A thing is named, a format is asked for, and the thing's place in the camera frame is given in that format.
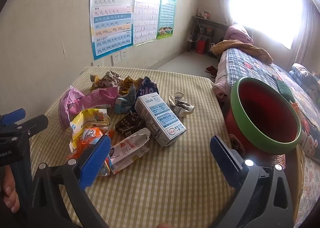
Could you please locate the yellow checked tablecloth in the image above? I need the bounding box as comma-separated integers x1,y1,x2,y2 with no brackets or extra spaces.
25,66,250,228

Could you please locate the pink bed sheet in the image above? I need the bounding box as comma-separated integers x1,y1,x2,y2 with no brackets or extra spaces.
212,64,232,98

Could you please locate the pile of folded blankets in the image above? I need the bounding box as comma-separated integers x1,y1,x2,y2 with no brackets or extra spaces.
212,40,273,64

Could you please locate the green number wall poster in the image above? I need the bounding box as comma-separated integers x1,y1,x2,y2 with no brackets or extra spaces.
157,0,177,40

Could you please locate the yellow white cartoon wrapper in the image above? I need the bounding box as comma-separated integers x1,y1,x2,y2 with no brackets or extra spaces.
69,108,112,153

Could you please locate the blue letter wall poster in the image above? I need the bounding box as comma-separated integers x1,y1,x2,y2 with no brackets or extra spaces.
90,0,137,61

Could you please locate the dark brown snack wrapper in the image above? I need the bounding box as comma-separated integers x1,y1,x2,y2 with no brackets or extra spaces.
115,111,145,139

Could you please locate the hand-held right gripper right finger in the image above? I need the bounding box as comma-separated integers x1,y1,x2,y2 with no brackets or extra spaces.
210,136,294,228

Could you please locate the pink pillow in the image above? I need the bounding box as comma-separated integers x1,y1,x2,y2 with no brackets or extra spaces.
224,25,254,48

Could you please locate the dark green cloth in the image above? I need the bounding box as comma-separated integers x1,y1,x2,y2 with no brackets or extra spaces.
276,80,297,103

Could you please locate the white chart wall poster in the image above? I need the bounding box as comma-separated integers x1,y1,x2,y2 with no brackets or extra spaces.
132,0,162,47

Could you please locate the red bin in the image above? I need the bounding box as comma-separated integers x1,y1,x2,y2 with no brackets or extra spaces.
196,39,207,54

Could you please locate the dark metal desk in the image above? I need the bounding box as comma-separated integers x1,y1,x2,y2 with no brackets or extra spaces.
187,15,229,54

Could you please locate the white red snack packet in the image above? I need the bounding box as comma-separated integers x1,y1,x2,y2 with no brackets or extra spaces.
104,128,152,175

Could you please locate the blue plaid bed quilt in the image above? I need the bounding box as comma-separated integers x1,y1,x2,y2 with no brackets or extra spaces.
212,48,320,168

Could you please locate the yellow brown snack wrapper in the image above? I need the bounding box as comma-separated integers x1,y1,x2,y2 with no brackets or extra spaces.
118,76,140,96

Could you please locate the person's left hand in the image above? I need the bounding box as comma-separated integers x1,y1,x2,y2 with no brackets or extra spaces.
0,167,21,214

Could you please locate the small yellow grey wrapper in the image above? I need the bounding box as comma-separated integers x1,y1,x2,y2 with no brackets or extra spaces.
89,74,105,91

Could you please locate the light blue white wrapper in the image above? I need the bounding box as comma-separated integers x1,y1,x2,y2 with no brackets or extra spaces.
114,85,137,114

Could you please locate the orange plastic wrapper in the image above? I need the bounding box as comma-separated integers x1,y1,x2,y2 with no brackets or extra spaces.
66,126,110,168

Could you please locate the crumpled brown paper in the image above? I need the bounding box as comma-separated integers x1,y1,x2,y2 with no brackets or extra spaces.
99,71,124,89

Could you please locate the crumpled white black wrapper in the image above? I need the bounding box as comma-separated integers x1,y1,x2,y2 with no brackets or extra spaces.
168,91,195,118

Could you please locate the pink plastic wrapper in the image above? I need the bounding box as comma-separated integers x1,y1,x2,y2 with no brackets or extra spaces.
59,86,119,129

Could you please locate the red bucket with green rim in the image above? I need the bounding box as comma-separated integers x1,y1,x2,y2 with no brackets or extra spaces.
223,77,302,156

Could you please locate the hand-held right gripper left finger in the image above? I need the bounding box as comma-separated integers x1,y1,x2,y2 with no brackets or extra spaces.
31,135,112,228

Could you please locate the folded blue plaid blanket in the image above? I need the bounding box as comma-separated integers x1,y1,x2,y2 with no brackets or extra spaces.
290,63,320,93

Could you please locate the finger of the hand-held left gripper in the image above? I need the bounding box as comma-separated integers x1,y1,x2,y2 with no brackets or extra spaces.
0,108,27,127
5,114,49,143

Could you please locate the white blue milk carton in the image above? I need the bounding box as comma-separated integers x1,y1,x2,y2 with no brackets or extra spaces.
134,92,187,147

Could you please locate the dark blue cookie wrapper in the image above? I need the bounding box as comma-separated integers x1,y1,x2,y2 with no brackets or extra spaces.
136,76,158,101

